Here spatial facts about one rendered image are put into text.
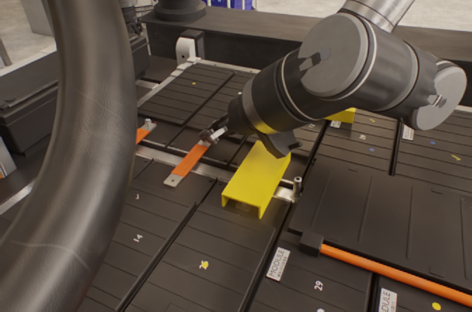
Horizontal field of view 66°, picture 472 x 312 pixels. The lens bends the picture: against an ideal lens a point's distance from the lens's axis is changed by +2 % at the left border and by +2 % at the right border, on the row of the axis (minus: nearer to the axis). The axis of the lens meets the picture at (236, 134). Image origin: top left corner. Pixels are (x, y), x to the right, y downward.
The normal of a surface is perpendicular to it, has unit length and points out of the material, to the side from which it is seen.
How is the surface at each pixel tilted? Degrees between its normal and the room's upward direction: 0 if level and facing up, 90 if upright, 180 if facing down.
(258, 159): 0
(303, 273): 0
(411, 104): 105
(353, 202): 0
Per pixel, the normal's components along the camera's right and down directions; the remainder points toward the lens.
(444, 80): 0.43, 0.44
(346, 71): -0.75, -0.06
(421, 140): -0.02, -0.80
